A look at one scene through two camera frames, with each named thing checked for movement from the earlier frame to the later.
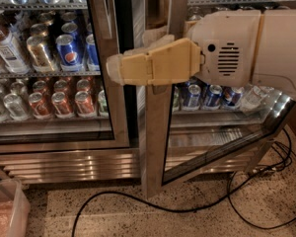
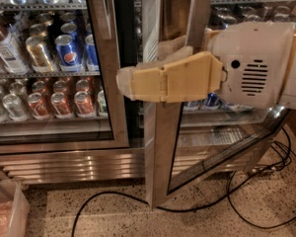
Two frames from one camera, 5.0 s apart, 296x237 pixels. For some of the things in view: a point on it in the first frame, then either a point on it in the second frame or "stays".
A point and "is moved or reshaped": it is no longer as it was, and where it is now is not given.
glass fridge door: (49, 47) stays
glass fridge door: (184, 126) is moved or reshaped
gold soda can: (40, 58) stays
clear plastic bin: (10, 208) stays
